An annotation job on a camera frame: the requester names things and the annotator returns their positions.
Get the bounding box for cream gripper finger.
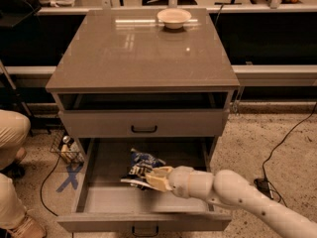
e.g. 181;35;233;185
151;166;173;177
146;174;166;191

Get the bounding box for blue tape cross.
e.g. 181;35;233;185
56;165;83;192

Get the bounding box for tan shoe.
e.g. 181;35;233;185
7;214;47;238

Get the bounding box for black lower drawer handle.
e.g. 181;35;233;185
131;226;159;238

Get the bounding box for white ceramic bowl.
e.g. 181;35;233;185
158;8;191;30

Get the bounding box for black floor cable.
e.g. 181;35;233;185
261;101;317;208
39;152;63;218

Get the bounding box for person leg beige trousers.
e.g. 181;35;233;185
0;110;31;229

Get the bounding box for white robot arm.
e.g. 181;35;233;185
146;166;317;238

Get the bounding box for black floor cable left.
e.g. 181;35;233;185
39;152;63;218

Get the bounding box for grey drawer cabinet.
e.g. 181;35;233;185
45;7;241;234

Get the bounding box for black upper drawer handle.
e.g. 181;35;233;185
131;125;158;134

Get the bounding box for black floor cable right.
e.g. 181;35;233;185
261;101;317;208

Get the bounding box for black power adapter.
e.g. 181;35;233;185
254;178;273;199

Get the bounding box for closed grey upper drawer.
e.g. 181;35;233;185
59;110;229;138

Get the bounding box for wire basket with items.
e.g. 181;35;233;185
50;130;84;164

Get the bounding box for open grey middle drawer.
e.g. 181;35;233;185
57;138;231;234

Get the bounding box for black drawer handle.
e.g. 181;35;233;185
131;125;158;134
131;226;159;238

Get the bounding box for blue chip bag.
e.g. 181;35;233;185
120;148;165;190

